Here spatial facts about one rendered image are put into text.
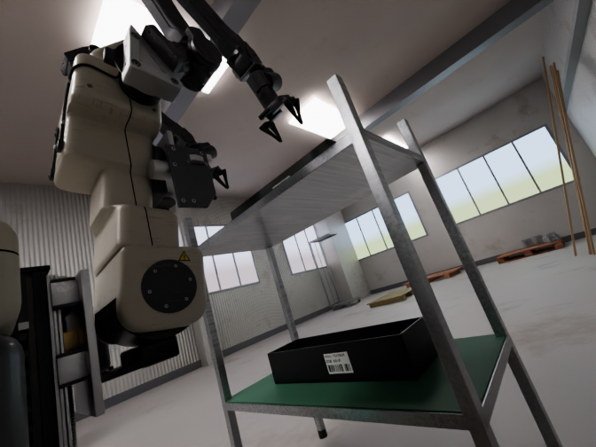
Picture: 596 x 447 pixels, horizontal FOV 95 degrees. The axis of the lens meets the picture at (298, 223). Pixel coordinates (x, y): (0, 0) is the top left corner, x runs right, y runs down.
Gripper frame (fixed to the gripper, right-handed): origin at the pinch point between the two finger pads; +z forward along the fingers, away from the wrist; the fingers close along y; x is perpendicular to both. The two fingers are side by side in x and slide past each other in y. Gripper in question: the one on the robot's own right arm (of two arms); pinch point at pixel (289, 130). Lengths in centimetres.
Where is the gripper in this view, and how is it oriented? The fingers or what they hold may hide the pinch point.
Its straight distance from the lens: 91.5
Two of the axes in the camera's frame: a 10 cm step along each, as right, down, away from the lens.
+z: 5.6, 8.2, 1.2
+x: -4.5, 4.2, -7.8
